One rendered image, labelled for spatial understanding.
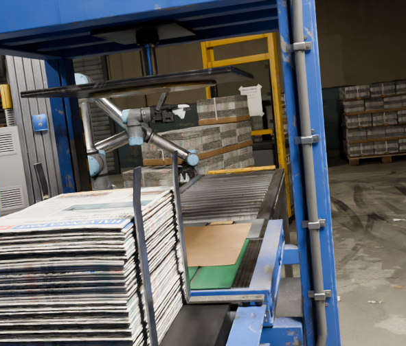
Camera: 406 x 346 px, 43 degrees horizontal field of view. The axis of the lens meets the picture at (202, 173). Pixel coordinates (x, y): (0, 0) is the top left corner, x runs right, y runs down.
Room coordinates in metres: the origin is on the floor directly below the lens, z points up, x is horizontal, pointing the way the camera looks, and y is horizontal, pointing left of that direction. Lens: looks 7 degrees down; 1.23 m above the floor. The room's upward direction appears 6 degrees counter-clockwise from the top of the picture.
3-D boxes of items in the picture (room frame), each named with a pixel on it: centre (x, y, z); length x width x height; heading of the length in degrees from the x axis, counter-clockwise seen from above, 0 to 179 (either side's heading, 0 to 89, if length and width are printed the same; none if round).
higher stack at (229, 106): (4.65, -0.24, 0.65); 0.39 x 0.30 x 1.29; 60
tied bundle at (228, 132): (4.39, -0.09, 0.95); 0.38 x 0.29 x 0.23; 60
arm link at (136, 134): (2.75, 0.33, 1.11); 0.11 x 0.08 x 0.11; 177
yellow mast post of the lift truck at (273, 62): (4.86, -0.75, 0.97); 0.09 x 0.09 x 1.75; 60
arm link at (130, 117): (2.74, 0.33, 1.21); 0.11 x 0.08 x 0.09; 87
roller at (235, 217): (1.98, 0.03, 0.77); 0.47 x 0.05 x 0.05; 78
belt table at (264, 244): (1.56, 0.12, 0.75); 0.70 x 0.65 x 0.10; 168
